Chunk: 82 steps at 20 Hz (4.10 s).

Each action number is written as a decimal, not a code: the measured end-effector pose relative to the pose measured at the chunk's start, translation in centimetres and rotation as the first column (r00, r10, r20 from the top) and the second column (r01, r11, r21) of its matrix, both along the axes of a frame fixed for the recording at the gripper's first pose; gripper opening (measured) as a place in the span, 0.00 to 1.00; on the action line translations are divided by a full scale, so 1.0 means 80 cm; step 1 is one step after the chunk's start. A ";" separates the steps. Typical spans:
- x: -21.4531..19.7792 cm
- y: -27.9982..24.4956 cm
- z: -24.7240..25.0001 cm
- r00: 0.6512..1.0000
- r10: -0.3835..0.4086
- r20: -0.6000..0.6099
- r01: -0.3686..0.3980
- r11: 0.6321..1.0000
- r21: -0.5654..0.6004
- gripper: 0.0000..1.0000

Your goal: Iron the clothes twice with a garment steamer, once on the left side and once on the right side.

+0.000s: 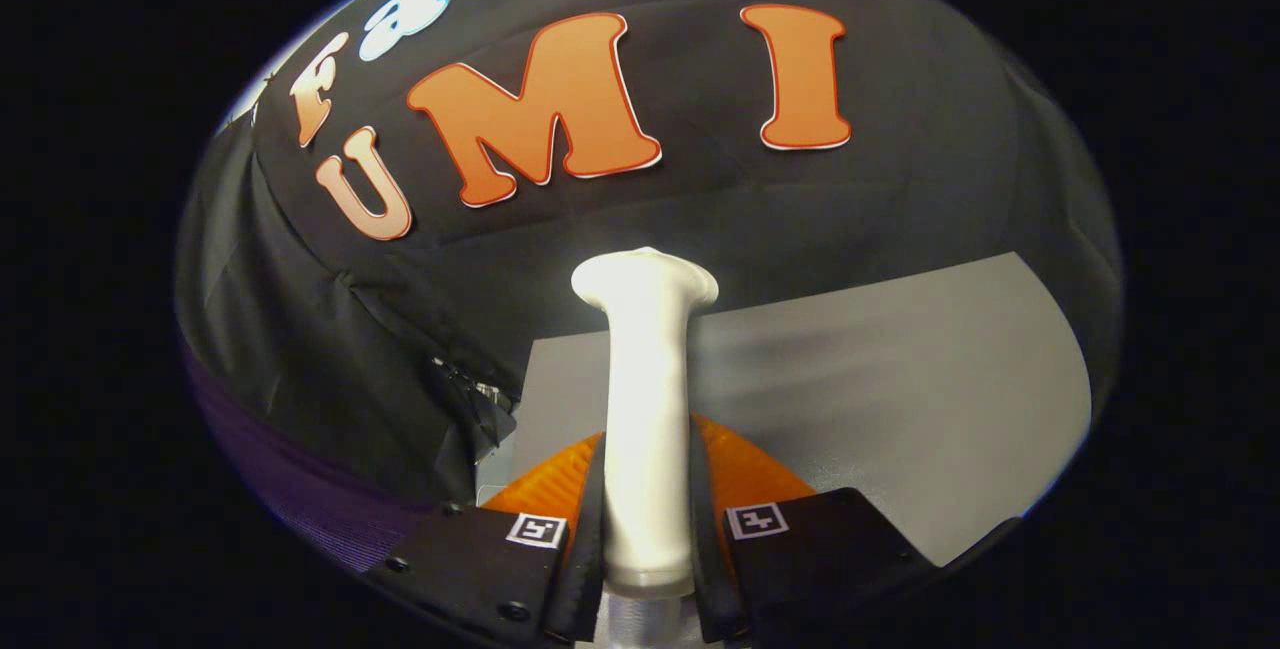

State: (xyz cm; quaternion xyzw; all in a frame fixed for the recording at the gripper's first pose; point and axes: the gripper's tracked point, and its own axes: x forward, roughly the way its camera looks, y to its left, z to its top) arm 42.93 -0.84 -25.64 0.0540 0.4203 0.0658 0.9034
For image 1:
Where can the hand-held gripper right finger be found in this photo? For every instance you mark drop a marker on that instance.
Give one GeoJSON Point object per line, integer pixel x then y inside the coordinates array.
{"type": "Point", "coordinates": [708, 569]}

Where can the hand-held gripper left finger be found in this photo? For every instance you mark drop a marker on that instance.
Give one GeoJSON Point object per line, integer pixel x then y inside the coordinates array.
{"type": "Point", "coordinates": [585, 569]}

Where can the white garment steamer head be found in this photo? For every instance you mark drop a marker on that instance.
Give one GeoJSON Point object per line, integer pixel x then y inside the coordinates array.
{"type": "Point", "coordinates": [645, 409]}

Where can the white cabinet with grey top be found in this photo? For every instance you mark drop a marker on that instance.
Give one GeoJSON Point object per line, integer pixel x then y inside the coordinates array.
{"type": "Point", "coordinates": [900, 379]}

